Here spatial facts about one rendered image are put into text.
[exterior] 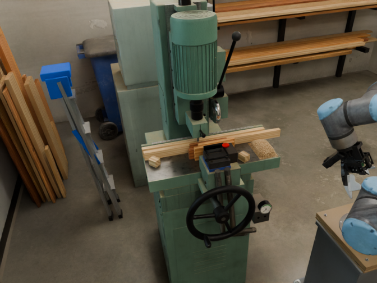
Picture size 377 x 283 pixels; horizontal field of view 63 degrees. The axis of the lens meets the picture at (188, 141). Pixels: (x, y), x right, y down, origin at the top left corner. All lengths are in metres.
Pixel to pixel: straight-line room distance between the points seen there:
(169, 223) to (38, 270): 1.13
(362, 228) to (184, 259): 0.86
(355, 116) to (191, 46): 0.61
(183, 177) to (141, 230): 1.08
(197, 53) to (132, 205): 1.62
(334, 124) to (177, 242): 0.90
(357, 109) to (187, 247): 1.01
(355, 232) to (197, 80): 0.82
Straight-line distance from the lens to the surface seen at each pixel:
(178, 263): 1.73
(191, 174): 1.33
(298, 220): 2.45
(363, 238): 1.36
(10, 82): 2.35
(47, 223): 2.64
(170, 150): 1.43
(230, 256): 1.82
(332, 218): 1.68
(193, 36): 1.16
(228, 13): 3.37
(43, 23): 3.60
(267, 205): 1.52
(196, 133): 1.36
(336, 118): 1.17
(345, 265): 1.65
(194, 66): 1.19
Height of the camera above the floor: 1.73
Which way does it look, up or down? 33 degrees down
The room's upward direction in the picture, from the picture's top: 3 degrees counter-clockwise
